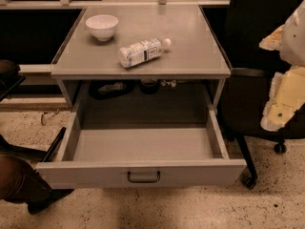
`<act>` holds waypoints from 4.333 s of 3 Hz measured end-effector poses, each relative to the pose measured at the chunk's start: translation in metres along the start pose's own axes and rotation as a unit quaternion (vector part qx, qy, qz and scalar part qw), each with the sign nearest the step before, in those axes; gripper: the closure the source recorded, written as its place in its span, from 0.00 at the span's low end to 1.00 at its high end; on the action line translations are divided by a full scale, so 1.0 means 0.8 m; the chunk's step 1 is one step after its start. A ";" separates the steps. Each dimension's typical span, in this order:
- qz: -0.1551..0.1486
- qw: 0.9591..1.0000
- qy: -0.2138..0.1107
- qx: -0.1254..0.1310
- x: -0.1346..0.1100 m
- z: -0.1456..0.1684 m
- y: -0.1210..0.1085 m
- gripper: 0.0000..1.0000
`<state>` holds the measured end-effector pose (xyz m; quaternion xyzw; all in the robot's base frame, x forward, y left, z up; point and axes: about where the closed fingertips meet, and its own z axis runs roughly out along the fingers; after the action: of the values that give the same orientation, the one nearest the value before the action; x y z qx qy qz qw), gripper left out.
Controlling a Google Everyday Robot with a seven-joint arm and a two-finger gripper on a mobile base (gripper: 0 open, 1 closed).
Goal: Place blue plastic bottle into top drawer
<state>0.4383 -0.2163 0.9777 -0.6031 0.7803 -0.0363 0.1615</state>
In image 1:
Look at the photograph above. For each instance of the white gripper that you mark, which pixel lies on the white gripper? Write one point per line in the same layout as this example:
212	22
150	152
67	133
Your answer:
294	38

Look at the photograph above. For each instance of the clear plastic water bottle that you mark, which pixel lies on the clear plastic water bottle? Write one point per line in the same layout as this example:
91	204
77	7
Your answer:
142	51

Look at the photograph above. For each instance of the open grey top drawer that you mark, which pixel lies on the open grey top drawer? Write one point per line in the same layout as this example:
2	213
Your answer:
174	132

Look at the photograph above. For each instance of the black office chair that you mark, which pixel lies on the black office chair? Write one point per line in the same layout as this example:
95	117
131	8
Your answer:
246	91

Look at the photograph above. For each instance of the grey metal cabinet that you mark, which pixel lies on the grey metal cabinet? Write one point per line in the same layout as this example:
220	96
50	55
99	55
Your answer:
194	53

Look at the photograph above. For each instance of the dark cup inside cabinet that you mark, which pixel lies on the dark cup inside cabinet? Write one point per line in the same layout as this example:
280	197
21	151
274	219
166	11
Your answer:
149	86

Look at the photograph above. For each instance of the black bag inside cabinet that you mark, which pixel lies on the black bag inside cabinet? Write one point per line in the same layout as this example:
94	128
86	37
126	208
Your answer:
106	89

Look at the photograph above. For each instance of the white ceramic bowl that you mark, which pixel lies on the white ceramic bowl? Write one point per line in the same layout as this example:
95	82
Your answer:
102	26

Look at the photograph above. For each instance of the dark side table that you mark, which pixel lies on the dark side table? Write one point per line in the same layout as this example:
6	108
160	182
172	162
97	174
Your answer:
9	77

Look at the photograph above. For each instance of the black drawer handle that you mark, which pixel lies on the black drawer handle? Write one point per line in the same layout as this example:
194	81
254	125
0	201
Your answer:
142	178

